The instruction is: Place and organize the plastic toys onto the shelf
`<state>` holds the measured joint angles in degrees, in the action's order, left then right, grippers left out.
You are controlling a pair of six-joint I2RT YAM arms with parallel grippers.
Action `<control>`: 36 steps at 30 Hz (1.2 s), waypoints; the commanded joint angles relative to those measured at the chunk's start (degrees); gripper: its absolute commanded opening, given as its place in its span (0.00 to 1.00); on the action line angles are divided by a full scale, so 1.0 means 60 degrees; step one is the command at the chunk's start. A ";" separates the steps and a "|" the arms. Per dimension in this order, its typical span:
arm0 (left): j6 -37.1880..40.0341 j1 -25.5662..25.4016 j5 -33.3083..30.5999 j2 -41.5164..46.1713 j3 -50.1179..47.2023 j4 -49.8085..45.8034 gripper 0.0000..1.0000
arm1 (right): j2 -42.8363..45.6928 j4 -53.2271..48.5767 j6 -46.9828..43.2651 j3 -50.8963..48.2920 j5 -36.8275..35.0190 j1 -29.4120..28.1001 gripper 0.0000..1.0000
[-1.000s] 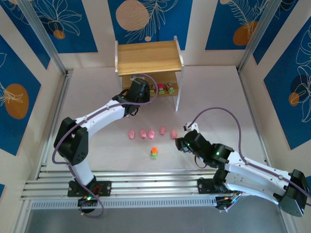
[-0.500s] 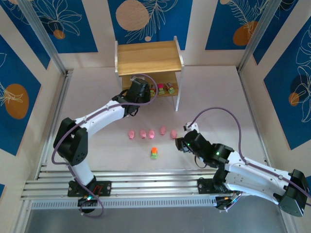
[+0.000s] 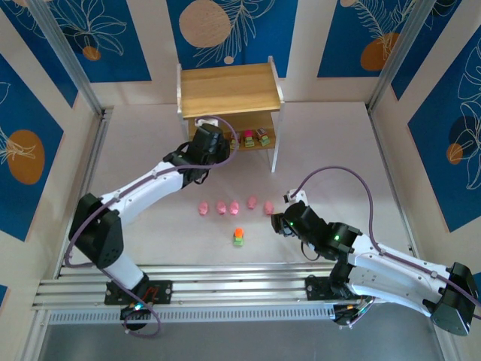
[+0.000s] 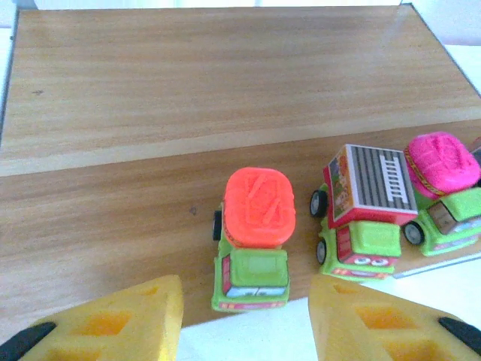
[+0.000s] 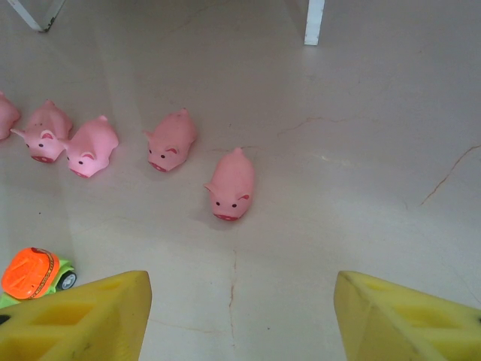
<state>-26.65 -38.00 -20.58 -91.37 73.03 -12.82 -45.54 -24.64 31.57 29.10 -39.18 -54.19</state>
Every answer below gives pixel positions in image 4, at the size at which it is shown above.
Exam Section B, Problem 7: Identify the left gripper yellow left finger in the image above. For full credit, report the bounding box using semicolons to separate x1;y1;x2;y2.
0;275;185;361

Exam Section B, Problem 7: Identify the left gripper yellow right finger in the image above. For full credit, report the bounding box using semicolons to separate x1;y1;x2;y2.
307;274;481;361

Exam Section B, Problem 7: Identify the green red ladder fire truck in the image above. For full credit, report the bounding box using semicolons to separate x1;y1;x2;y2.
309;143;419;283

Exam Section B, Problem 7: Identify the green truck orange mixer drum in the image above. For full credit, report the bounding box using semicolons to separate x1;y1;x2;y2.
210;167;298;314

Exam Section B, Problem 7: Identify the green truck pink mixer drum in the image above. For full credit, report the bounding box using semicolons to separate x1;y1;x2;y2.
402;130;481;258

